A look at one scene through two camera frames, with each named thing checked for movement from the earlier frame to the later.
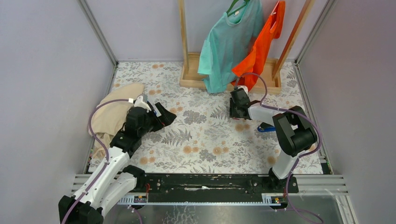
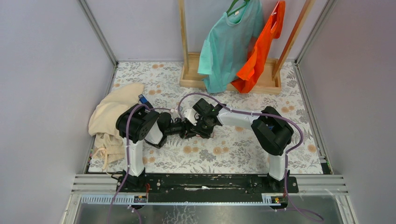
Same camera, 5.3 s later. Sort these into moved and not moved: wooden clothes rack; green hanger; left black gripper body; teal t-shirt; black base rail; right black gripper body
Moved: right black gripper body; left black gripper body
Not moved: wooden clothes rack; black base rail; teal t-shirt; green hanger
